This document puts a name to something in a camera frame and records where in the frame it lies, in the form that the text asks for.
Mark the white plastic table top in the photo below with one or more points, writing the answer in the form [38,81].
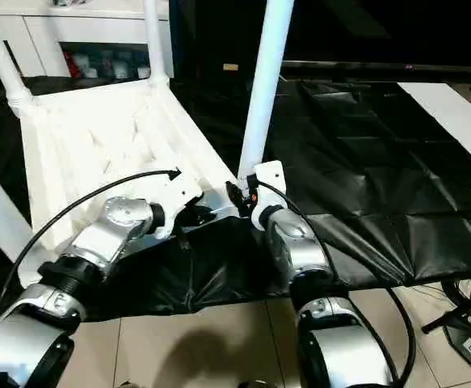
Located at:
[97,133]

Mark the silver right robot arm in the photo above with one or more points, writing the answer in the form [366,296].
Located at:
[295,242]

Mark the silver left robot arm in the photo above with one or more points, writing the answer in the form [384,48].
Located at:
[122,212]

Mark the black glossy mat cloth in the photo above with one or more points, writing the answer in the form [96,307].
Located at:
[340,182]

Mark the small tan box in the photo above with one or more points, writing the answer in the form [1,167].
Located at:
[231,67]

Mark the white jar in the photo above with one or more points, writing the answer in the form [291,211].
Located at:
[143,72]

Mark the grey rounded object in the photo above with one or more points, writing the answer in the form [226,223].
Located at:
[128,385]

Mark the white flat board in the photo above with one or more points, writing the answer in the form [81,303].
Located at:
[453,113]

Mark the black stand foot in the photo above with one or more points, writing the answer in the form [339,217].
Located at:
[441,323]

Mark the white glass door cabinet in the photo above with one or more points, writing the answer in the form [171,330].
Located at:
[37,40]

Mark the dark patterned bundle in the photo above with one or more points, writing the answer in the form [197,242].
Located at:
[69,2]

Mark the black labelled stand base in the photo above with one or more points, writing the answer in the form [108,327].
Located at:
[469,343]

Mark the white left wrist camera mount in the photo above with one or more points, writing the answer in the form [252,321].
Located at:
[182,194]

